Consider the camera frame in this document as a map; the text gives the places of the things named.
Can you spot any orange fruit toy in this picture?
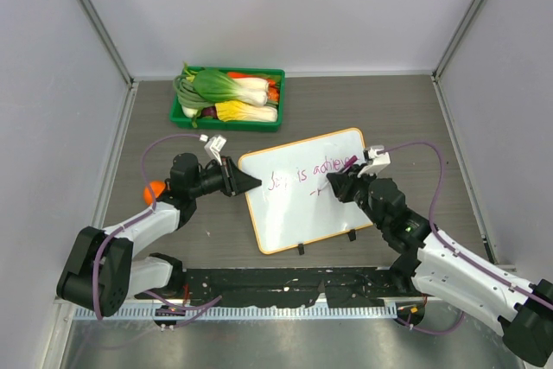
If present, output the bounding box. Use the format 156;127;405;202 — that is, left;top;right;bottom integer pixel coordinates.
143;181;166;206

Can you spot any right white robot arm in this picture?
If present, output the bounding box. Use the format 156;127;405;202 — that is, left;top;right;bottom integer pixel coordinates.
327;169;552;367

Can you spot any left aluminium frame post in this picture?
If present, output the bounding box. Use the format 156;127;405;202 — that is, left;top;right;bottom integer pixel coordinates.
77;0;134;86

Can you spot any right aluminium frame post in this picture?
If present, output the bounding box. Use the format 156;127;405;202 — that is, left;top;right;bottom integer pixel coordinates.
431;0;515;81

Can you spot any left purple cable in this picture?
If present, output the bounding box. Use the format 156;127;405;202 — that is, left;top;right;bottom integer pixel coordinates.
92;132;208;319

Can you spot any pink whiteboard marker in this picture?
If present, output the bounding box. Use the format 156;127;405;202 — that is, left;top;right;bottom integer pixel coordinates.
317;156;359;193

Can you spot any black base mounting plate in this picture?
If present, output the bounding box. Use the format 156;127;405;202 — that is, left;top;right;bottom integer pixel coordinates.
153;267;422;309

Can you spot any green bean bundle toy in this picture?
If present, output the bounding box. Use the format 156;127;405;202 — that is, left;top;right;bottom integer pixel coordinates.
172;63;213;119

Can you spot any purple cable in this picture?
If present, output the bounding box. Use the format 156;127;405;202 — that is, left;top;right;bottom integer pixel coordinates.
381;140;553;314
92;132;208;319

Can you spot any green bok choy toy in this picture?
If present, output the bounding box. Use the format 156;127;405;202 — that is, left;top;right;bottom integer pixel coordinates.
192;69;270;106

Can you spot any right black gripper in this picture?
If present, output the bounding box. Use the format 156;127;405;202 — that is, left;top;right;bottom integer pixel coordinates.
328;162;387;229

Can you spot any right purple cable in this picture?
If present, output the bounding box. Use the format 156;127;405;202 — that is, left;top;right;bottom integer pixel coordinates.
381;140;553;314

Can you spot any purple eggplant toy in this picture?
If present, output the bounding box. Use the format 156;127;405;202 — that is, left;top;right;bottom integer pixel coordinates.
201;106;218;119

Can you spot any aluminium frame post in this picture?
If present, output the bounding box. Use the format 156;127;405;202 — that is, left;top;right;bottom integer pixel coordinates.
77;0;134;86
431;0;515;81

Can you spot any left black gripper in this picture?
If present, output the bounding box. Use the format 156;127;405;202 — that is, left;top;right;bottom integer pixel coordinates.
189;156;259;199

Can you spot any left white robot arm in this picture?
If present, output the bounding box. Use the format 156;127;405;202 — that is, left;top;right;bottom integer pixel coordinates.
56;153;262;318

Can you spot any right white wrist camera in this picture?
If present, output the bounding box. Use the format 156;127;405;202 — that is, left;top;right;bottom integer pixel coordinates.
357;145;391;178

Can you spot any orange framed whiteboard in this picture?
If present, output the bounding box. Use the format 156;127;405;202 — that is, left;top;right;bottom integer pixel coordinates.
238;128;372;255

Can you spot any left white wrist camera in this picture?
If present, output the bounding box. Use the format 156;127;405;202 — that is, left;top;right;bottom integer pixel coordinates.
200;134;226;165

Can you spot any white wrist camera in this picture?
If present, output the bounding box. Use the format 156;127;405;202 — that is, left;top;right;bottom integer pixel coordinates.
357;145;391;178
200;134;226;165

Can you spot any yellow cabbage toy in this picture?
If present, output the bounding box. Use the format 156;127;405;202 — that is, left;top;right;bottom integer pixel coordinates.
215;100;278;123

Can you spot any aluminium rail with cable duct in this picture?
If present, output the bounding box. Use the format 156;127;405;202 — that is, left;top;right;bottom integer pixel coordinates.
77;293;433;321

